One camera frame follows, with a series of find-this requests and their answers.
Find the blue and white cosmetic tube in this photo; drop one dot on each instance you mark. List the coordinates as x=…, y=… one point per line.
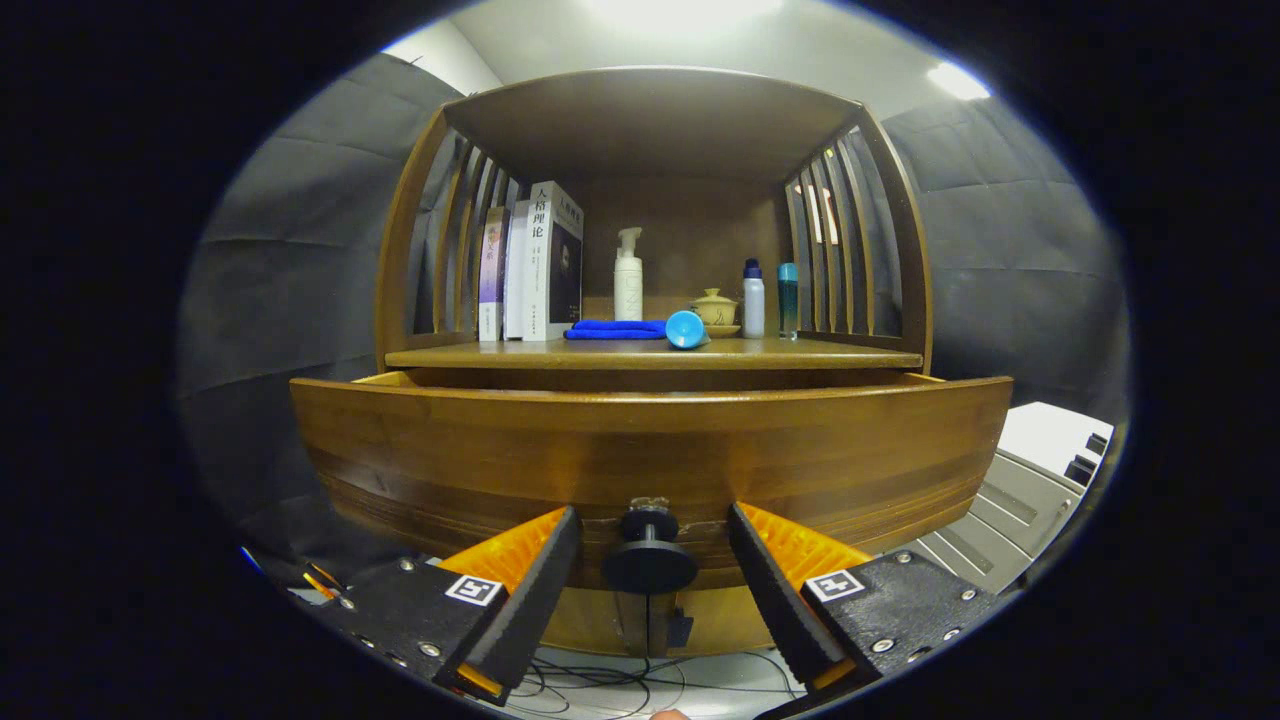
x=686, y=330

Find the wooden drawer with black knob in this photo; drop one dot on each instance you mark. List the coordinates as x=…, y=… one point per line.
x=500, y=450

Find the white pump bottle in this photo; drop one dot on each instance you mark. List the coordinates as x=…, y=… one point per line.
x=628, y=290

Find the brown wooden cabinet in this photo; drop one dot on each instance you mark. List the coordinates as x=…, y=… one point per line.
x=650, y=120

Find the white filing cabinet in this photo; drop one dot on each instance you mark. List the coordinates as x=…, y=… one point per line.
x=1000, y=520

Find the thin white book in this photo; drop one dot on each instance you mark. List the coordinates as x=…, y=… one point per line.
x=515, y=280

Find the wooden countertop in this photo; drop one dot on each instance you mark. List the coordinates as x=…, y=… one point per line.
x=800, y=352

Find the white bottle with blue cap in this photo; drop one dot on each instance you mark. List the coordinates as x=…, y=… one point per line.
x=753, y=305

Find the small ceiling light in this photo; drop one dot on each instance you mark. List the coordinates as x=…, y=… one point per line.
x=958, y=80

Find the teal glass bottle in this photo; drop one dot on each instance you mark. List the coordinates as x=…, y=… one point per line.
x=788, y=300

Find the purple book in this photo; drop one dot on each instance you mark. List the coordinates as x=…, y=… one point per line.
x=492, y=270

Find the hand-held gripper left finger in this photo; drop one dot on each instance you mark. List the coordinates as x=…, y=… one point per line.
x=535, y=600

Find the folded blue cloth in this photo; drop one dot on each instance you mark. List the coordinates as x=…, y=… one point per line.
x=610, y=330

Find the thick white portrait book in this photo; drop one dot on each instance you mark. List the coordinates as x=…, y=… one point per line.
x=560, y=260

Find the large ceiling light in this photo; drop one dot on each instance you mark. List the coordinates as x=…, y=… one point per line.
x=685, y=10

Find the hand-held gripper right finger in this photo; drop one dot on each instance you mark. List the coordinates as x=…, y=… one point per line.
x=775, y=600

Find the yellow lidded teacup with saucer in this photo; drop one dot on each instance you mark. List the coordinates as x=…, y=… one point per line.
x=718, y=310

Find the orange and black tool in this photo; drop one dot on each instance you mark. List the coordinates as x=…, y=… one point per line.
x=320, y=583

